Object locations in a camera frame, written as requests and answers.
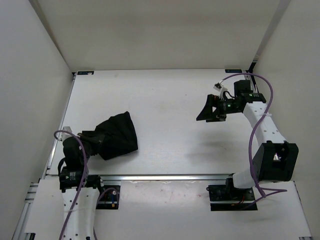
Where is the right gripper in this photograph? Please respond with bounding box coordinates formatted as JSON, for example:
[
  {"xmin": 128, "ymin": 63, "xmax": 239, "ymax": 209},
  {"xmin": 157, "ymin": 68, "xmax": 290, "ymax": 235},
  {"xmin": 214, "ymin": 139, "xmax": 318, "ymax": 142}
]
[{"xmin": 196, "ymin": 94, "xmax": 241, "ymax": 123}]

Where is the black pleated skirt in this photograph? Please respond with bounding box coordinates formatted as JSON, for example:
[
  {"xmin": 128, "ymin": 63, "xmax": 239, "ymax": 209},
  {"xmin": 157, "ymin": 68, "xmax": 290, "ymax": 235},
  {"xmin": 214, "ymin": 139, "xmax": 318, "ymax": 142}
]
[{"xmin": 95, "ymin": 111, "xmax": 138, "ymax": 161}]

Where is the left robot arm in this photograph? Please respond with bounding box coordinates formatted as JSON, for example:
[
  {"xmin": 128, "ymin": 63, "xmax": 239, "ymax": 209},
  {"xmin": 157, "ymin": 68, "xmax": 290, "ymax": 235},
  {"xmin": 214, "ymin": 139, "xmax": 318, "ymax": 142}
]
[{"xmin": 54, "ymin": 127, "xmax": 105, "ymax": 240}]

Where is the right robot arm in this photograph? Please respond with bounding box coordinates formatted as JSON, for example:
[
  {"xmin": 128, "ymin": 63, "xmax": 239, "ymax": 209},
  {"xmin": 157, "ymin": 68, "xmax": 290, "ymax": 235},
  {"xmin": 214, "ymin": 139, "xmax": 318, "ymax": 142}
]
[{"xmin": 196, "ymin": 80, "xmax": 299, "ymax": 200}]

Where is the right blue corner label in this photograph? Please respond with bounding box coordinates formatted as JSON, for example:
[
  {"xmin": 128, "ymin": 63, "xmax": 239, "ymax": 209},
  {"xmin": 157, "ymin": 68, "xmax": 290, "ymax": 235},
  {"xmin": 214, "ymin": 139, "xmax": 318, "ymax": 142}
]
[{"xmin": 225, "ymin": 69, "xmax": 242, "ymax": 74}]

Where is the blue corner label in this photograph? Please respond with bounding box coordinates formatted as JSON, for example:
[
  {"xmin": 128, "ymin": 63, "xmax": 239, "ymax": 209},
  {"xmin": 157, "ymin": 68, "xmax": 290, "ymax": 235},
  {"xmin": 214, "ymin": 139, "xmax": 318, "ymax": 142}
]
[
  {"xmin": 77, "ymin": 71, "xmax": 94, "ymax": 76},
  {"xmin": 225, "ymin": 69, "xmax": 242, "ymax": 74}
]

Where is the left blue corner label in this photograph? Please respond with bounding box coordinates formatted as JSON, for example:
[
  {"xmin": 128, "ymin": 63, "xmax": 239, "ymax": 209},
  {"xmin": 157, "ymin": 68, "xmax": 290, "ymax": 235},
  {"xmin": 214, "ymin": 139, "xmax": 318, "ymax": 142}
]
[{"xmin": 77, "ymin": 71, "xmax": 94, "ymax": 76}]

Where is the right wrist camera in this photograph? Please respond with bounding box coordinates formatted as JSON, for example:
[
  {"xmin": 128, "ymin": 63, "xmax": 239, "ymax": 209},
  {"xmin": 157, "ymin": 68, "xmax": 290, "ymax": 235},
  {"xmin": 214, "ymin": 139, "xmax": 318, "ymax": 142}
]
[{"xmin": 213, "ymin": 82, "xmax": 228, "ymax": 99}]

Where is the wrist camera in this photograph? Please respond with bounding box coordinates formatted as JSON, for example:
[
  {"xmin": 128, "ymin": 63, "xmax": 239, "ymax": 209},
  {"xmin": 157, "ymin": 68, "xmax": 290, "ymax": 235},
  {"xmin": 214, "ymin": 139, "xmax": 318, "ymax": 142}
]
[
  {"xmin": 60, "ymin": 126, "xmax": 72, "ymax": 142},
  {"xmin": 213, "ymin": 82, "xmax": 228, "ymax": 99}
]

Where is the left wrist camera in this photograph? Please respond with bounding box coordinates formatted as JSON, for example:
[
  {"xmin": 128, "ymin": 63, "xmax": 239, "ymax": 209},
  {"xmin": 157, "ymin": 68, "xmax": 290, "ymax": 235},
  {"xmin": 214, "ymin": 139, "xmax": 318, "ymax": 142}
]
[{"xmin": 60, "ymin": 126, "xmax": 72, "ymax": 142}]

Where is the front aluminium rail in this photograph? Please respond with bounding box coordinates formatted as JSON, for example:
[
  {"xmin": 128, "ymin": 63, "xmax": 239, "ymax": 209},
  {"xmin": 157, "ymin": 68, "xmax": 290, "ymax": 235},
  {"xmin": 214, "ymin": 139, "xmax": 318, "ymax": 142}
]
[{"xmin": 42, "ymin": 174, "xmax": 237, "ymax": 181}]

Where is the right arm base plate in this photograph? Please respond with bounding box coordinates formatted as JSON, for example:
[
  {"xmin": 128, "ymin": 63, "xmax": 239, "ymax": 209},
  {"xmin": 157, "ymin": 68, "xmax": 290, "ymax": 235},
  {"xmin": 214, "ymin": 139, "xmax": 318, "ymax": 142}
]
[{"xmin": 206, "ymin": 178, "xmax": 258, "ymax": 212}]

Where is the left aluminium rail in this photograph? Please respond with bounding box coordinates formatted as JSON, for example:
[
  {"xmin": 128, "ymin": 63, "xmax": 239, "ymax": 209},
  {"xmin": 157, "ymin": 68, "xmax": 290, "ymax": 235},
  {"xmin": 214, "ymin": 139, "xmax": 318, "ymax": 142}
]
[{"xmin": 11, "ymin": 72, "xmax": 77, "ymax": 240}]

